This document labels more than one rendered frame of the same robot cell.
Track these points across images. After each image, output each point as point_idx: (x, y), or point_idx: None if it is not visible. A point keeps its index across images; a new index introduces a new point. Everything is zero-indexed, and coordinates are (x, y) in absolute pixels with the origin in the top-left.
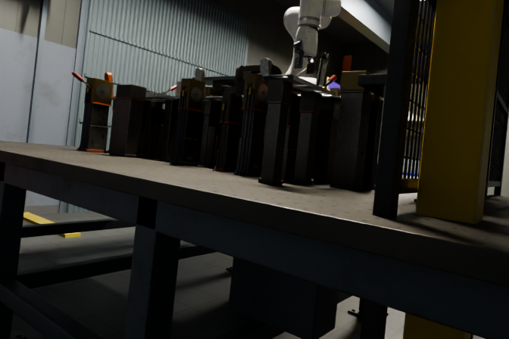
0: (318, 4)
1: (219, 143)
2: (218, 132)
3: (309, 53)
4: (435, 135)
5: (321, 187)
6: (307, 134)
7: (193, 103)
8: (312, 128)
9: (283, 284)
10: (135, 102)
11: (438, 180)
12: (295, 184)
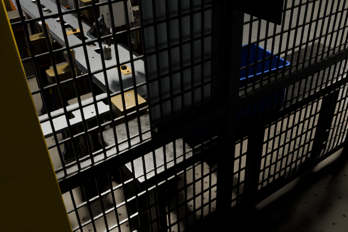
0: None
1: (83, 83)
2: (81, 72)
3: (118, 25)
4: None
5: (106, 198)
6: (92, 148)
7: (41, 60)
8: (96, 144)
9: None
10: (18, 32)
11: None
12: (88, 190)
